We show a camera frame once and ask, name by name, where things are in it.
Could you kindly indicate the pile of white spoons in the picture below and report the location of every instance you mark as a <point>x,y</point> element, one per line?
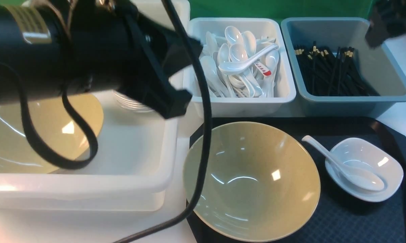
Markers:
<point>237,46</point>

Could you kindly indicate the white soup spoon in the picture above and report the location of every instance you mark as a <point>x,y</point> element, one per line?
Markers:
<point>360,177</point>

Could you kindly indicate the large white plastic tub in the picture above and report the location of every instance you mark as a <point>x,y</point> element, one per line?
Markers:
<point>131,171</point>

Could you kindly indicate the top white spoon in bin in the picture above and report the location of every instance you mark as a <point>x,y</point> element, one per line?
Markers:
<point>232,68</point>

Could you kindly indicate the stack of white dishes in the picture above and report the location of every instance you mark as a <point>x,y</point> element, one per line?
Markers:
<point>129,104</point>

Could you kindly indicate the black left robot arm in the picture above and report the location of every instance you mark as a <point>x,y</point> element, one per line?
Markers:
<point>83,46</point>

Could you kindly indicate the spoon with red label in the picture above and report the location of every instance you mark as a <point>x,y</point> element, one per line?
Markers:
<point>264,70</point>

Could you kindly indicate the yellow noodle bowl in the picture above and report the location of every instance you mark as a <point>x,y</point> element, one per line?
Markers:
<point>260,185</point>

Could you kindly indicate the black serving tray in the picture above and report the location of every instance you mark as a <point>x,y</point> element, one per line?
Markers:
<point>340,217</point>

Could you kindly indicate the white square sauce dish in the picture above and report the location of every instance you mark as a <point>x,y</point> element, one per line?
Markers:
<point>357,152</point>

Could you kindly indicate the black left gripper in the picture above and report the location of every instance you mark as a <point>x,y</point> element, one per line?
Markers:
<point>161,53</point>

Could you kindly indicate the white spoon bin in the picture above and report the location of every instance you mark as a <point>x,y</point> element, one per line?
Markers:
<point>284,84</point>

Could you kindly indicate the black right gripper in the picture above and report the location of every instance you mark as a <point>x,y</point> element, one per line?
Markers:
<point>387,20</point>

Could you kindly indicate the pile of black chopsticks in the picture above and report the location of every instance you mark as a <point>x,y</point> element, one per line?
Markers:
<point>328,74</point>

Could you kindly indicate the yellow bowl in tub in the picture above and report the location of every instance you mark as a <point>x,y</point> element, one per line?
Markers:
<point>54,126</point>

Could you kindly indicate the grey-blue chopstick bin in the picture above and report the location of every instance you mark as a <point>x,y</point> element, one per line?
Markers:
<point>376,66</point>

